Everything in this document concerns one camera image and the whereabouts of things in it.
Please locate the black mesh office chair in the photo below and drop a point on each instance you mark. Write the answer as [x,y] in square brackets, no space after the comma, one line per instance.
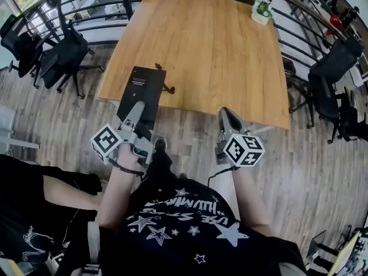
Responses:
[327,96]
[26,53]
[290,68]
[350,116]

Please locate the person's right forearm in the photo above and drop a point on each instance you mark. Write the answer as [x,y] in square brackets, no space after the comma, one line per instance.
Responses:
[248,200]

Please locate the black office chair with headrest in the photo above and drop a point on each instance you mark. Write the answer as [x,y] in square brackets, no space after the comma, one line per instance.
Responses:
[67,53]

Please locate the black box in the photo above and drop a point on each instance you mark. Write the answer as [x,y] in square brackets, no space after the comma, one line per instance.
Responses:
[146,93]

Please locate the person's left hand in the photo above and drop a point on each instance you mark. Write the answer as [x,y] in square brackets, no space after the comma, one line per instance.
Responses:
[128,158]

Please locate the white desk frame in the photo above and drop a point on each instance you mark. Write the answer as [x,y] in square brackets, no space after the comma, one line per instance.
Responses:
[5,119]

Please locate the black shoe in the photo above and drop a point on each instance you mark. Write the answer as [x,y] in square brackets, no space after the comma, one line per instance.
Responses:
[160,145]
[183,176]

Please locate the potted plant in white pot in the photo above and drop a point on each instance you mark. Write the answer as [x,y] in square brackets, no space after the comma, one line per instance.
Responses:
[258,18]

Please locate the black trousers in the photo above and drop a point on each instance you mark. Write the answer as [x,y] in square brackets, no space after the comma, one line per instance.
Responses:
[161,165]

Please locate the person's left forearm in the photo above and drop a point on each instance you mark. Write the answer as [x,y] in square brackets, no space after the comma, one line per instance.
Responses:
[118,197]

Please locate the black star-print t-shirt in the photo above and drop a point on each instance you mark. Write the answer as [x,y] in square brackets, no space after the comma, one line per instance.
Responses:
[178,249]

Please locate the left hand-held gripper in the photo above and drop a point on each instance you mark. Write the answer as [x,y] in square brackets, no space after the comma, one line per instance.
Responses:
[106,142]

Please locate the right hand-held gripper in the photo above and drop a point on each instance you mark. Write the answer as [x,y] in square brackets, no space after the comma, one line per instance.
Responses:
[244,151]

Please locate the cluttered work desk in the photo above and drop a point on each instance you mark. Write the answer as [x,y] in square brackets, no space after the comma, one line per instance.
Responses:
[345,254]

